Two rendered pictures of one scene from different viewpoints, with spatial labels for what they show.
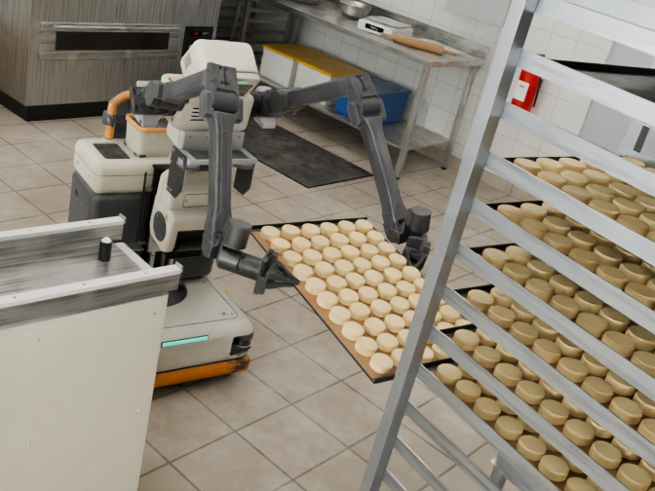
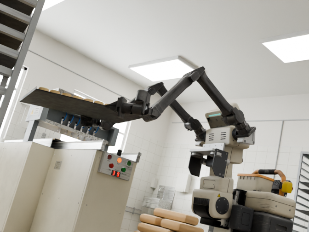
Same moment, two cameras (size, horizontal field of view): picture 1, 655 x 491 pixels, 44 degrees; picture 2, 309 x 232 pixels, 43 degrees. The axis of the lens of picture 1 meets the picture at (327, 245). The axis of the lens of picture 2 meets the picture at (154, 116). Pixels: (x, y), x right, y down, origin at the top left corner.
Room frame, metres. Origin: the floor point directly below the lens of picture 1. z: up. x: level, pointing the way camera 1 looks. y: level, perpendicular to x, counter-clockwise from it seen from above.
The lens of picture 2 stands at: (2.68, -2.05, 0.49)
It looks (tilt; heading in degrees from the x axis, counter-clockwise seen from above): 15 degrees up; 103
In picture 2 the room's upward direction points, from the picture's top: 14 degrees clockwise
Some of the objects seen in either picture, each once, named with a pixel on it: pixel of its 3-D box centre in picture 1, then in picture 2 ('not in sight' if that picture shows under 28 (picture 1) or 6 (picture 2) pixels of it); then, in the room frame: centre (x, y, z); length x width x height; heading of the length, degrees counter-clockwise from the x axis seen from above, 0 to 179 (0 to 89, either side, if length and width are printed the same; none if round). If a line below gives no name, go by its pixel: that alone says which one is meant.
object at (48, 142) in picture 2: not in sight; (24, 143); (0.76, 1.22, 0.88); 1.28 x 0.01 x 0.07; 138
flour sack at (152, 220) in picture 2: not in sight; (161, 222); (1.58, 4.95, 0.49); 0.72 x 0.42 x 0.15; 54
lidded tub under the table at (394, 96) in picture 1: (371, 100); not in sight; (6.14, -0.06, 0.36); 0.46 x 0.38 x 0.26; 145
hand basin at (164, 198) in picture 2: not in sight; (161, 199); (1.38, 5.61, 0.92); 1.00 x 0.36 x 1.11; 144
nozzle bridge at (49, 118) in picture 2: not in sight; (70, 135); (1.26, 1.06, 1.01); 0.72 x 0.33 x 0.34; 48
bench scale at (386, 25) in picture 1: (385, 26); not in sight; (6.12, -0.03, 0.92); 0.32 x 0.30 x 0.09; 151
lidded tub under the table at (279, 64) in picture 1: (294, 66); not in sight; (6.64, 0.62, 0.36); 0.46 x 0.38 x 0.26; 142
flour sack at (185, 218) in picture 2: not in sight; (175, 216); (1.83, 4.77, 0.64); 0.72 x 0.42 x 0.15; 150
